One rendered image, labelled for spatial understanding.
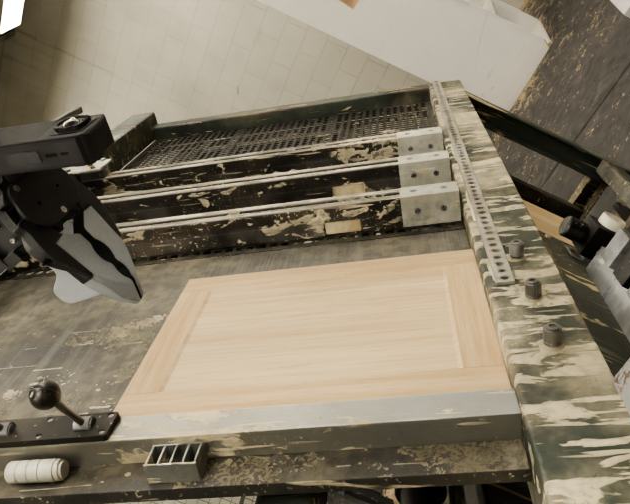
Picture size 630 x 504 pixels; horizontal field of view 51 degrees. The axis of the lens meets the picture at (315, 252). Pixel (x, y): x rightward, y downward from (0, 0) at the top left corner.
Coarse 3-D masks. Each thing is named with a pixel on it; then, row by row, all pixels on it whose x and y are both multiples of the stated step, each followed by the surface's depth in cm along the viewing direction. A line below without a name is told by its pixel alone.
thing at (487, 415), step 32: (160, 416) 90; (192, 416) 89; (224, 416) 88; (256, 416) 86; (288, 416) 85; (320, 416) 84; (352, 416) 83; (384, 416) 82; (416, 416) 81; (448, 416) 80; (480, 416) 79; (512, 416) 79; (0, 448) 90; (32, 448) 89; (64, 448) 88; (96, 448) 88; (128, 448) 87; (224, 448) 86; (256, 448) 85; (288, 448) 84; (320, 448) 84; (352, 448) 83
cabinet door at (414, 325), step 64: (448, 256) 124; (192, 320) 118; (256, 320) 115; (320, 320) 111; (384, 320) 108; (448, 320) 104; (192, 384) 100; (256, 384) 97; (320, 384) 94; (384, 384) 92; (448, 384) 89
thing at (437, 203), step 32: (384, 192) 146; (416, 192) 142; (448, 192) 140; (128, 224) 155; (160, 224) 151; (192, 224) 149; (224, 224) 148; (256, 224) 147; (288, 224) 147; (320, 224) 146; (384, 224) 144; (416, 224) 144
